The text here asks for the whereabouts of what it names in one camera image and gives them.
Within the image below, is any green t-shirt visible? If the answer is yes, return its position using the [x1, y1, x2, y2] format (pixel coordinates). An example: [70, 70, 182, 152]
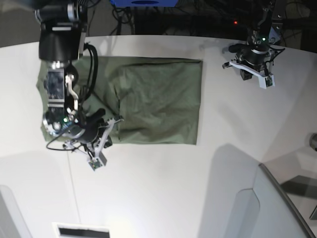
[36, 56, 203, 145]

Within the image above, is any blue bin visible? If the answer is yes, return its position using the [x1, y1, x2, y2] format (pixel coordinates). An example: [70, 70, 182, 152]
[110, 0, 178, 7]

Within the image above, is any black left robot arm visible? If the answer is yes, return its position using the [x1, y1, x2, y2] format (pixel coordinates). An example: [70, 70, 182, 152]
[229, 0, 286, 71]

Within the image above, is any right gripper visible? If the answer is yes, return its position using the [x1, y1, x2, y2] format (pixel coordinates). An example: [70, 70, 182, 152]
[42, 109, 106, 141]

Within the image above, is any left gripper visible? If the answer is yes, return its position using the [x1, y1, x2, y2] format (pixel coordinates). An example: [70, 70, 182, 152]
[228, 36, 281, 68]

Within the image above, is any grey monitor edge panel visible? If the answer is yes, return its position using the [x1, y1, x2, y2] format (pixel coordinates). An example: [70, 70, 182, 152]
[259, 163, 316, 238]

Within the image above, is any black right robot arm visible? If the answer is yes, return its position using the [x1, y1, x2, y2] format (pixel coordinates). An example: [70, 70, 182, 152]
[35, 0, 105, 144]

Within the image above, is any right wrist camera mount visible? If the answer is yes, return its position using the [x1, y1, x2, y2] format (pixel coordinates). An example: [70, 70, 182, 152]
[62, 116, 124, 171]

